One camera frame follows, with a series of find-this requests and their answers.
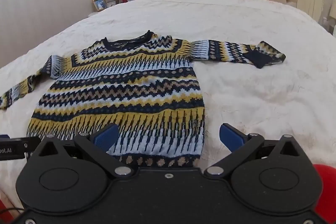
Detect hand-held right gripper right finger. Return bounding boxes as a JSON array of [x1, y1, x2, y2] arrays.
[[205, 123, 306, 179]]

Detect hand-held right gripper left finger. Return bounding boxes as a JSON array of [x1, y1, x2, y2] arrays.
[[34, 123, 133, 179]]

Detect patterned navy yellow knit sweater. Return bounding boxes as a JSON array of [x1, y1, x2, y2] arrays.
[[0, 30, 286, 168]]

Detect cream quilted bed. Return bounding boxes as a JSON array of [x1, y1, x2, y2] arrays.
[[0, 0, 336, 224]]

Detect red round object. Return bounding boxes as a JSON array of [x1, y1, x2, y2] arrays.
[[312, 164, 336, 224]]

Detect black cable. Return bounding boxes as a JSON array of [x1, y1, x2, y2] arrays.
[[0, 207, 27, 214]]

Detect gold picture frame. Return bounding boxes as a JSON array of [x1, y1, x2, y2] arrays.
[[92, 0, 108, 13]]

